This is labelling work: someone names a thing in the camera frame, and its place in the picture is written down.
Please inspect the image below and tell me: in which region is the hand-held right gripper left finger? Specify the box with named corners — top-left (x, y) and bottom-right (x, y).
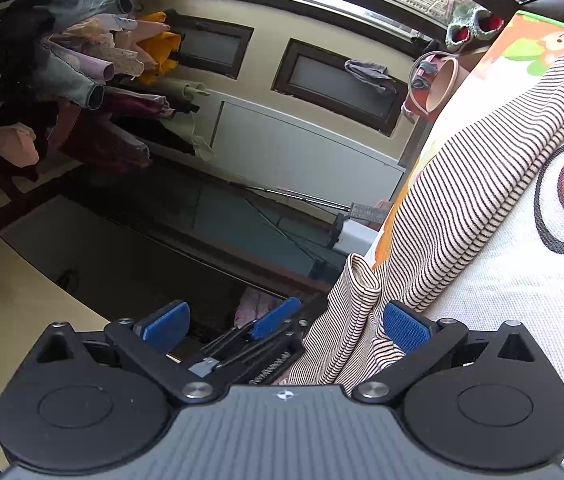
top-left (27, 301), bottom-right (223, 404)

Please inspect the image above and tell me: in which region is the pink cloth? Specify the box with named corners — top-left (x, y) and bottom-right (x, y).
top-left (234, 287), bottom-right (284, 330)

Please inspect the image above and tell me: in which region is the printed cartoon blanket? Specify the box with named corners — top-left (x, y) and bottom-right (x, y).
top-left (369, 10), bottom-right (564, 480)

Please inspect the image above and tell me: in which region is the striped knit garment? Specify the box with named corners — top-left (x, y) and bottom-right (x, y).
top-left (277, 52), bottom-right (564, 396)

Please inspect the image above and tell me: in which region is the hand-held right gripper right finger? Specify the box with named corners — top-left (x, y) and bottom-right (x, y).
top-left (352, 301), bottom-right (539, 403)

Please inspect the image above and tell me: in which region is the green knitted slipper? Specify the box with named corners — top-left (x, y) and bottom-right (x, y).
top-left (444, 7), bottom-right (480, 53)
top-left (474, 4), bottom-right (506, 36)

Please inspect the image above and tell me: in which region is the pink round hoop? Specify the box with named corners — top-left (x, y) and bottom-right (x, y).
top-left (408, 51), bottom-right (461, 122)

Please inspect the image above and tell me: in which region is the white box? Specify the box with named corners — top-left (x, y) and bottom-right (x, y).
top-left (334, 220), bottom-right (382, 252)

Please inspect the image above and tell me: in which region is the white radiator cover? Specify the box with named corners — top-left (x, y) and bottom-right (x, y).
top-left (209, 100), bottom-right (405, 211)

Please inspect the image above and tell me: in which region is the metal pole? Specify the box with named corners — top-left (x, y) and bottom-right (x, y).
top-left (227, 181), bottom-right (354, 212)

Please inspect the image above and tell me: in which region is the row of hanging clothes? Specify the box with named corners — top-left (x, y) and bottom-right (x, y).
top-left (0, 0), bottom-right (215, 186)

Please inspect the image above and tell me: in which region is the grey cloth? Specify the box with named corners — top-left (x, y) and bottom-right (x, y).
top-left (344, 59), bottom-right (399, 96)

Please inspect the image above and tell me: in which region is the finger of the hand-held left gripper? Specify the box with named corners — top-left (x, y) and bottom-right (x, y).
top-left (188, 297), bottom-right (310, 387)

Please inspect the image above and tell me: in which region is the dark framed frosted window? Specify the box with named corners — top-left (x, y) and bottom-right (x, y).
top-left (271, 38), bottom-right (408, 137)
top-left (164, 10), bottom-right (255, 80)

